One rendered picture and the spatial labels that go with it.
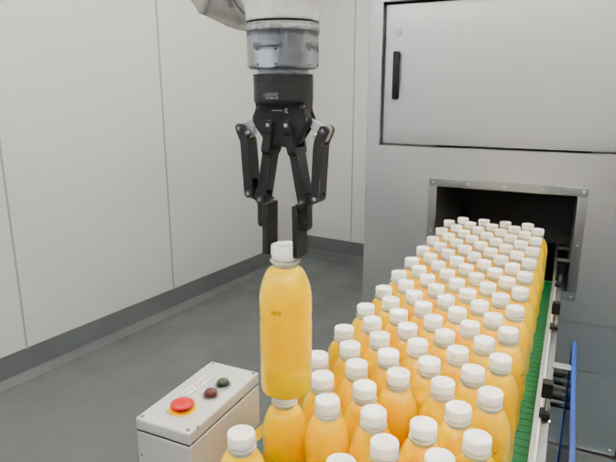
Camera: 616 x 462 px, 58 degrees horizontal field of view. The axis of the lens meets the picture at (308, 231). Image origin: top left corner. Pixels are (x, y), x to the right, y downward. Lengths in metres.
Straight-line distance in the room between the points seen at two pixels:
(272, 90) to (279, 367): 0.37
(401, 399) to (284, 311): 0.32
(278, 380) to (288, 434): 0.15
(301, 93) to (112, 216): 3.15
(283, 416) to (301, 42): 0.56
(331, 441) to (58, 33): 3.02
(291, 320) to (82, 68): 3.02
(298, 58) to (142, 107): 3.25
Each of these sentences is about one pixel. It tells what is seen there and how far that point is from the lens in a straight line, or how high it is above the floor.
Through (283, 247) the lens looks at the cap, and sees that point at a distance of 0.74.
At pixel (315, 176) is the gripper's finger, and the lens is 0.70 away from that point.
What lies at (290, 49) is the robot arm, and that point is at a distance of 0.69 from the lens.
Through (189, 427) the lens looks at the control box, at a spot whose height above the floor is 1.10.
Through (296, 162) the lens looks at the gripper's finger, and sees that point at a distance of 0.71.
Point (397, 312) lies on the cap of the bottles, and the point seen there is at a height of 1.12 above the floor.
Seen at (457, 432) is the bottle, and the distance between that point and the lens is 0.91.
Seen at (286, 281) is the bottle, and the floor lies 1.33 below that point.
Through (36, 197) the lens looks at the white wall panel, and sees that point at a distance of 3.47.
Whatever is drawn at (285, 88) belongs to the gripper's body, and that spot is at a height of 1.58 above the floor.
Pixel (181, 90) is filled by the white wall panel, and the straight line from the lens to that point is 4.16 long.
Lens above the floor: 1.58
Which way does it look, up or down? 14 degrees down
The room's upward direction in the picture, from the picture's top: straight up
